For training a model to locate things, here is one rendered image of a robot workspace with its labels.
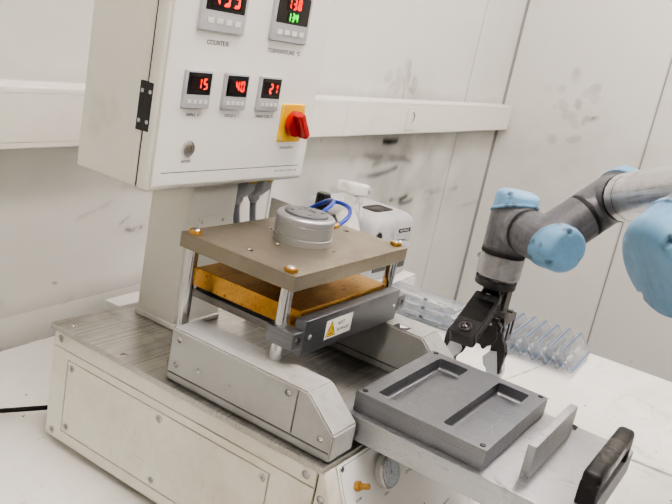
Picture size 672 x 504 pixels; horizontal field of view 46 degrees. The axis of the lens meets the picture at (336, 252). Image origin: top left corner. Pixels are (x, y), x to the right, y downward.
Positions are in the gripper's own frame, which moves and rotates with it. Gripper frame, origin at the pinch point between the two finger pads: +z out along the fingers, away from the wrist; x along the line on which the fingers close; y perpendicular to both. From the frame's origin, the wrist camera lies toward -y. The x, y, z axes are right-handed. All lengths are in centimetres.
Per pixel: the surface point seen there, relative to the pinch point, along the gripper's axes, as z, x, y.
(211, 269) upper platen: -23, 20, -50
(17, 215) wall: -15, 69, -43
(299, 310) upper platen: -23, 5, -51
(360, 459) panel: -8, -7, -51
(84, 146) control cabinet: -35, 38, -57
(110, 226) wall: -11, 70, -21
